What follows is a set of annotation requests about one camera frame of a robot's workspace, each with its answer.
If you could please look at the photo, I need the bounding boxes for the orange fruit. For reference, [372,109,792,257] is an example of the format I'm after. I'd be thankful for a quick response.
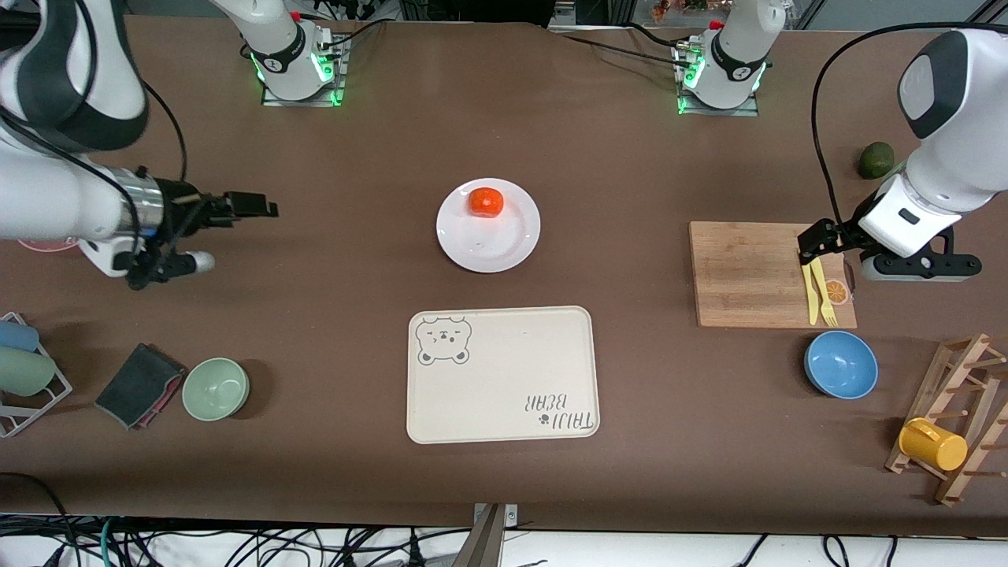
[469,187,505,219]

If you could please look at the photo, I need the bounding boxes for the white round plate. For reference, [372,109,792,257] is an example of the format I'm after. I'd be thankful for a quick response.
[436,178,542,274]

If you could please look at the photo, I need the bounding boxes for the yellow plastic fork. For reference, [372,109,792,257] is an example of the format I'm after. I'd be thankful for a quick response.
[810,256,839,328]

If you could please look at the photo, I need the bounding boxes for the yellow plastic knife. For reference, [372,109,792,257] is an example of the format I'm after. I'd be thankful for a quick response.
[799,260,821,326]

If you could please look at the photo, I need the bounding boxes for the wooden cutting board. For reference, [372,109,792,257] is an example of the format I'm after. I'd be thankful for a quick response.
[689,221,858,329]

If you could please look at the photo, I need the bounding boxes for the green avocado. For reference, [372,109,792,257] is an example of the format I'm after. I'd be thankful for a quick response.
[858,142,895,180]

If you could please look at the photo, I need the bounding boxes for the blue bowl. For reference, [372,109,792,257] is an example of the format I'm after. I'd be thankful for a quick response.
[804,331,880,400]

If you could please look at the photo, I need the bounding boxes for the wooden mug rack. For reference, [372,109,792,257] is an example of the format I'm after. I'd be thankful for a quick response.
[884,333,1008,506]

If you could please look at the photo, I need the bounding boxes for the pale green bowl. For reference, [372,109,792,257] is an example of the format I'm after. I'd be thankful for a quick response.
[182,358,250,422]

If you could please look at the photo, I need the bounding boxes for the dark grey folded cloth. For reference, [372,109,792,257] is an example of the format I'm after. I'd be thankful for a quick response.
[95,343,183,428]

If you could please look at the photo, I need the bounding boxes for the pink folded cloth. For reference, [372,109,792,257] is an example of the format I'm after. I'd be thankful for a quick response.
[132,370,188,431]

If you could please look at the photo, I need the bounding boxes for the light blue cup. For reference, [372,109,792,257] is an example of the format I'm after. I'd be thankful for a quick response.
[0,320,40,354]

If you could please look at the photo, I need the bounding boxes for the yellow mug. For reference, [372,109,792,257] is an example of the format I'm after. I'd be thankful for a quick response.
[899,417,969,472]

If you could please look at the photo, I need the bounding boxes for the pale green cup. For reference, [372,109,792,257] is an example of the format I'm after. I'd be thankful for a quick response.
[0,346,57,398]

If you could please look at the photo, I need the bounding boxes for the cream tray with bear print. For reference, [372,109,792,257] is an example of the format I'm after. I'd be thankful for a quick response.
[406,306,601,445]

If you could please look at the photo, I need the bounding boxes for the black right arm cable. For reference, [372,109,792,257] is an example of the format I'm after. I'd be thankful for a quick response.
[140,79,190,187]

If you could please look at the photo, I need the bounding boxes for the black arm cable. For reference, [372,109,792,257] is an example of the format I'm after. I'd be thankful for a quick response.
[811,22,950,231]
[140,79,190,187]

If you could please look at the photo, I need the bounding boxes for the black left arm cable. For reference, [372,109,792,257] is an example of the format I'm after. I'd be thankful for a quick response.
[811,22,950,231]

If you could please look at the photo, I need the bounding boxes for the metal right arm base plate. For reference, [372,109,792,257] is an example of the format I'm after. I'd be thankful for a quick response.
[262,31,348,107]

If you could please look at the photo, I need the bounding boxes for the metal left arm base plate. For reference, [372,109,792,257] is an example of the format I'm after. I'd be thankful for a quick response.
[676,43,761,117]

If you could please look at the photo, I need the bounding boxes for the white wire rack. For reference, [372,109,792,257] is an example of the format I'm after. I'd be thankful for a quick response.
[0,312,73,439]

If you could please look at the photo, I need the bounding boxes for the aluminium frame profile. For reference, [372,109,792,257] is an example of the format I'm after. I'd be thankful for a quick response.
[965,0,1008,36]

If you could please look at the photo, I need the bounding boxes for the black base power cable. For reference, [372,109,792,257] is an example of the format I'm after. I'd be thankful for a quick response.
[551,24,698,72]

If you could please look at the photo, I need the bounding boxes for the metal table edge bracket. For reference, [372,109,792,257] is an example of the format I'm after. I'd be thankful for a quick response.
[473,504,518,530]

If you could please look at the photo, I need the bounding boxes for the grey camera stand pole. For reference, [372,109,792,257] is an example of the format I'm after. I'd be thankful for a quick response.
[451,506,506,567]

